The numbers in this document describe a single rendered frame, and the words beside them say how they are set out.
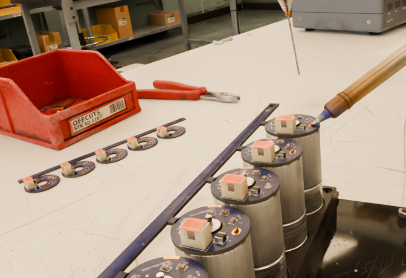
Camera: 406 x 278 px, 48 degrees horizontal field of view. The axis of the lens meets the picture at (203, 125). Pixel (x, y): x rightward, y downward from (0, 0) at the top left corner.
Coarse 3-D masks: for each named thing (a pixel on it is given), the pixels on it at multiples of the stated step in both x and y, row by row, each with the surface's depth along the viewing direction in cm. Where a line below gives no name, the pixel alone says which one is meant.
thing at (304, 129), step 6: (294, 114) 22; (300, 114) 22; (270, 120) 22; (300, 120) 21; (306, 120) 21; (312, 120) 21; (270, 126) 21; (300, 126) 20; (306, 126) 21; (312, 126) 20; (318, 126) 20; (270, 132) 20; (294, 132) 20; (300, 132) 20; (306, 132) 20; (312, 132) 20
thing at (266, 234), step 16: (240, 208) 16; (256, 208) 16; (272, 208) 16; (256, 224) 16; (272, 224) 16; (256, 240) 16; (272, 240) 16; (256, 256) 16; (272, 256) 16; (256, 272) 16; (272, 272) 17
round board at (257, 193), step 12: (240, 168) 18; (252, 168) 18; (216, 180) 17; (264, 180) 17; (276, 180) 16; (216, 192) 16; (252, 192) 16; (264, 192) 16; (276, 192) 16; (240, 204) 15
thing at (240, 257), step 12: (216, 228) 14; (180, 252) 14; (228, 252) 13; (240, 252) 14; (252, 252) 15; (204, 264) 13; (216, 264) 13; (228, 264) 13; (240, 264) 14; (252, 264) 14; (216, 276) 14; (228, 276) 14; (240, 276) 14; (252, 276) 14
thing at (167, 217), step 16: (256, 128) 21; (240, 144) 20; (224, 160) 18; (208, 176) 17; (192, 192) 16; (176, 208) 16; (160, 224) 15; (144, 240) 14; (128, 256) 13; (112, 272) 13
